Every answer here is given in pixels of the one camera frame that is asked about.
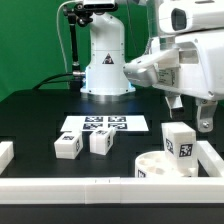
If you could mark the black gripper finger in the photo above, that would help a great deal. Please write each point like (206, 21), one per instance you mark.
(175, 106)
(205, 113)

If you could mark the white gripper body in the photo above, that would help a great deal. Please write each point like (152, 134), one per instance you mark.
(193, 65)

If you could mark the white round stool seat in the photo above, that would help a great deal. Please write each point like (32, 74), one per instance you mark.
(155, 164)

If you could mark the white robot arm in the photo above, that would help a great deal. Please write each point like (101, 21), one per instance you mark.
(104, 74)

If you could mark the white tag sheet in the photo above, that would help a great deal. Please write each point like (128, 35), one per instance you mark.
(119, 122)

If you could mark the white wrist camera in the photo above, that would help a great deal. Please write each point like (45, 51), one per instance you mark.
(190, 15)

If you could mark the white right fence wall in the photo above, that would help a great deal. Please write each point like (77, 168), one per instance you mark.
(210, 160)

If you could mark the white fence wall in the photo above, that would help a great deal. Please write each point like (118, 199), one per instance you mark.
(210, 160)
(111, 190)
(6, 154)

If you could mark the white overhead camera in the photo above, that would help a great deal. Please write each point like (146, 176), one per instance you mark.
(98, 4)

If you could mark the white front fence wall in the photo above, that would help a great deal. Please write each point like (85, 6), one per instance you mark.
(111, 190)

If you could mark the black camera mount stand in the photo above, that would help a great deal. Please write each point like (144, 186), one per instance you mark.
(76, 16)

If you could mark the white left fence wall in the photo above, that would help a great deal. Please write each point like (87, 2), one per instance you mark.
(6, 154)

